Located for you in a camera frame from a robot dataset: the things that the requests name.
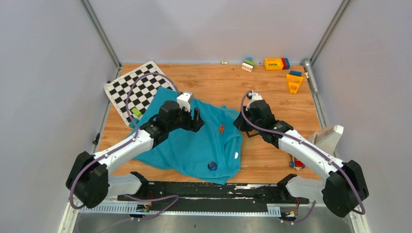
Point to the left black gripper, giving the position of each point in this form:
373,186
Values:
195,125

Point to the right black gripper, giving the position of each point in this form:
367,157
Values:
239,123

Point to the orange brooch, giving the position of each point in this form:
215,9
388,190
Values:
221,129

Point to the teal t-shirt garment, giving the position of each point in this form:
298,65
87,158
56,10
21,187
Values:
189,153

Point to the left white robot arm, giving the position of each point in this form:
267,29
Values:
91,178

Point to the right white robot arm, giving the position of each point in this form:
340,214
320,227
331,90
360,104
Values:
341,186

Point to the round blue badge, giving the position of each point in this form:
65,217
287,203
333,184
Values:
212,166

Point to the white green blue block stack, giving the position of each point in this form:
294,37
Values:
248,64

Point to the red blue toy car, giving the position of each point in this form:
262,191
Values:
296,163

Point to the black white checkerboard mat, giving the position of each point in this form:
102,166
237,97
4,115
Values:
136,88

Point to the lime green block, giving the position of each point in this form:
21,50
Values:
137,113

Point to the yellow triangular toy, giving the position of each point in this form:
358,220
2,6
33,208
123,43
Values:
293,83

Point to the yellow toy box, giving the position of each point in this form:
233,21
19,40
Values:
274,63

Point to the blue flat block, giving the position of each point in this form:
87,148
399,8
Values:
295,73

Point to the red blue block pair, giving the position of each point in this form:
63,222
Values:
286,64

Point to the white tilted device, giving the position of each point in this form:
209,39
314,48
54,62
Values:
328,138

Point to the grey metal cylinder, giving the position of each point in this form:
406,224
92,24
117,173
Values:
306,63

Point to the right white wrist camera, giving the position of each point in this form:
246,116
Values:
253,96

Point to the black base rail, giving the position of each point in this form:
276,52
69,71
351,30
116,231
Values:
227,194

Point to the white slotted cable duct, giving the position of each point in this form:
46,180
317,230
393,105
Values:
185,209

